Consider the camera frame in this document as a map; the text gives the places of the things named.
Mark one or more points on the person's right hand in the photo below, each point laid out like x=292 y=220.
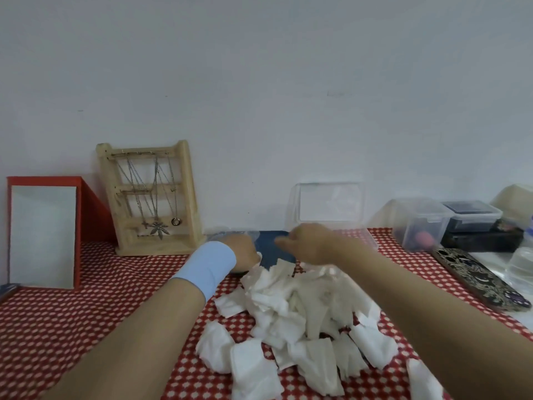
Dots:
x=325 y=247

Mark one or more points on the person's left hand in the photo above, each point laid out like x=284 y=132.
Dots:
x=245 y=254

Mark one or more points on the clear plastic bag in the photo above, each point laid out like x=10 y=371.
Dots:
x=225 y=234

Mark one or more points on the clear cotton pad box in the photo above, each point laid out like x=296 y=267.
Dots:
x=329 y=204

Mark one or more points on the pile of white cotton pads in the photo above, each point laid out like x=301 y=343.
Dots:
x=308 y=304

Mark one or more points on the person's right forearm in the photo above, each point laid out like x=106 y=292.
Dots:
x=437 y=320

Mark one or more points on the person's left forearm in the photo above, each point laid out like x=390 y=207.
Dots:
x=137 y=345

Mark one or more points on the black tray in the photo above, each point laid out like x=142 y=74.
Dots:
x=479 y=242

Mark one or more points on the dark blue pouch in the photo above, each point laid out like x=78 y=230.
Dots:
x=270 y=245

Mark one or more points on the light blue wristband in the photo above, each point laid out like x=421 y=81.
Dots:
x=204 y=266

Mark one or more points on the wooden jewelry stand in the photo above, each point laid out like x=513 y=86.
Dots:
x=189 y=191

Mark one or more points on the pink makeup sponge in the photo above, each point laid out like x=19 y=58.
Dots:
x=424 y=239

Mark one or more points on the clear lidded plastic container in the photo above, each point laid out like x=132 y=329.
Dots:
x=420 y=216

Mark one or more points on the clear container with black contents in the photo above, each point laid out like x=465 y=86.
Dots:
x=472 y=216

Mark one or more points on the phone with patterned case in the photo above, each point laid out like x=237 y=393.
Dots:
x=479 y=279

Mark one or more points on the beige plastic tub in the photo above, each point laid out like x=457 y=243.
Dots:
x=514 y=199

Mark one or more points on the clear plastic water bottle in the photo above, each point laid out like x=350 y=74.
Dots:
x=522 y=266

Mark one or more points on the red framed mirror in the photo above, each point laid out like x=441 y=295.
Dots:
x=41 y=237

